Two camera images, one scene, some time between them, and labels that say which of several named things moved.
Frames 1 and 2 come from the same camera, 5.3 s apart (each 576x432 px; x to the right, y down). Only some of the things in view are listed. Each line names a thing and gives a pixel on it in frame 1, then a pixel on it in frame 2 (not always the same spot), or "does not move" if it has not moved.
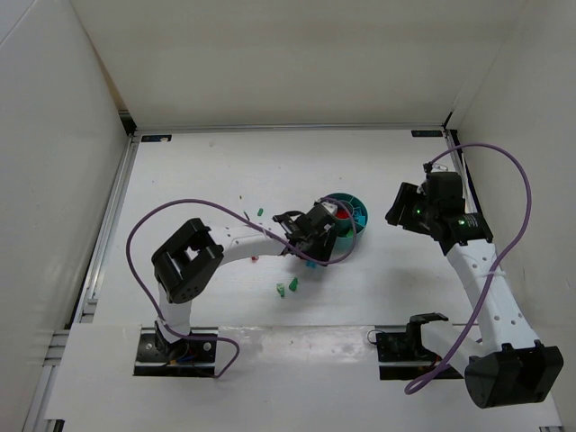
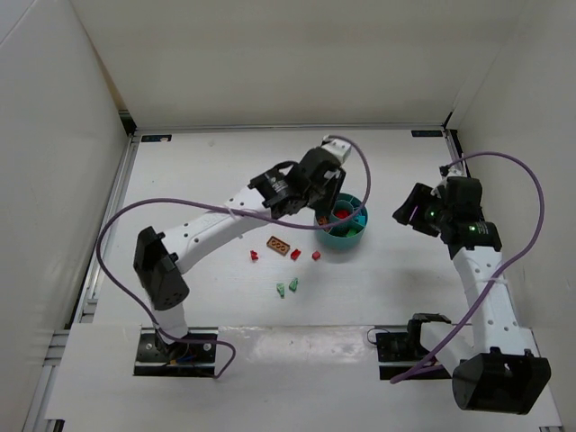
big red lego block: [343, 214] does not move
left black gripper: [321, 231] → [328, 183]
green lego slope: [293, 284] does not move
